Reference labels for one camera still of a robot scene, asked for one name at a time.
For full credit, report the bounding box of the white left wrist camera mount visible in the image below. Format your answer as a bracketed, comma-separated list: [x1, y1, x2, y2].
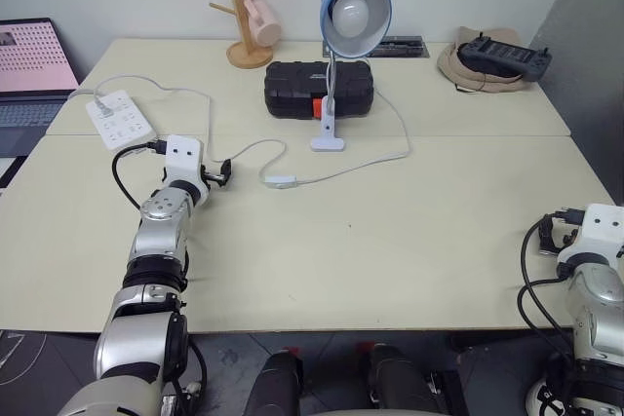
[163, 134, 212, 207]

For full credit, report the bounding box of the black plastic tool case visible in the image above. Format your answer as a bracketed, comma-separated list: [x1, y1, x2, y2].
[264, 60, 376, 120]

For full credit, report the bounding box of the white lamp power cable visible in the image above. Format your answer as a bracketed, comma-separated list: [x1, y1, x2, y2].
[92, 74, 414, 189]

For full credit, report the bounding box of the white inline lamp switch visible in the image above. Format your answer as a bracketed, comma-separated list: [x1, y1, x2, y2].
[262, 174, 299, 191]

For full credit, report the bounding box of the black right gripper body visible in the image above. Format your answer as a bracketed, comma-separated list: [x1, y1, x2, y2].
[549, 218, 582, 255]

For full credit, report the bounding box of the blue clip desk lamp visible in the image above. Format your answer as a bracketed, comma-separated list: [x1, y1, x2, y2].
[309, 0, 393, 153]

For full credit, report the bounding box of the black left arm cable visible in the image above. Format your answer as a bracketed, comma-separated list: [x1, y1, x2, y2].
[111, 140, 170, 210]

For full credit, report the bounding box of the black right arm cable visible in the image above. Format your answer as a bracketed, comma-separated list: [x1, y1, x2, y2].
[516, 208, 586, 388]

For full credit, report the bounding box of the beige cloth hat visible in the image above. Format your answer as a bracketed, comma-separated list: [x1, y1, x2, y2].
[436, 25, 535, 95]

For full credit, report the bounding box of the white power strip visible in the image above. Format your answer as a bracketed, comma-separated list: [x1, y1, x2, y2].
[85, 89, 157, 150]

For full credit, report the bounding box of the dark rounded robot leg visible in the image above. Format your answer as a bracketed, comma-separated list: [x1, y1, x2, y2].
[242, 347, 304, 416]
[363, 343, 443, 416]

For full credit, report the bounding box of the black handheld controller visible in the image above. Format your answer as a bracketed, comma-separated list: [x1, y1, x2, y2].
[457, 33, 555, 84]

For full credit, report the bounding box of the black desk cable panel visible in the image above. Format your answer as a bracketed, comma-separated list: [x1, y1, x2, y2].
[321, 35, 431, 59]

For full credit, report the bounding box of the grey laptop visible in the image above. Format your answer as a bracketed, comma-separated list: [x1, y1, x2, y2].
[0, 18, 82, 159]

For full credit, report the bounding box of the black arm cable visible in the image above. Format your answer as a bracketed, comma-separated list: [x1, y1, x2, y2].
[111, 140, 170, 210]
[516, 208, 586, 388]

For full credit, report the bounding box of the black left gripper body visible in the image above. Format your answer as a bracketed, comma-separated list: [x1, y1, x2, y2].
[200, 165, 226, 189]

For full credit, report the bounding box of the wooden mug tree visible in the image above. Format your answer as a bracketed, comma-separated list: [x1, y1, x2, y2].
[209, 0, 275, 68]

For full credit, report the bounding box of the white light bulb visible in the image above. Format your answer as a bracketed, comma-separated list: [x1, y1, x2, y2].
[330, 0, 371, 38]

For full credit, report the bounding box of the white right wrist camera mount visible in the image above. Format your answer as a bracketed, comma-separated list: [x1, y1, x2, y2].
[555, 203, 624, 266]

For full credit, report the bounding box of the pink mug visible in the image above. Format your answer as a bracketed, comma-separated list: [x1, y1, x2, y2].
[243, 0, 284, 47]

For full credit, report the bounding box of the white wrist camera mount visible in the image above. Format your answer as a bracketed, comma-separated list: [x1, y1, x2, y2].
[555, 203, 624, 266]
[163, 134, 212, 207]

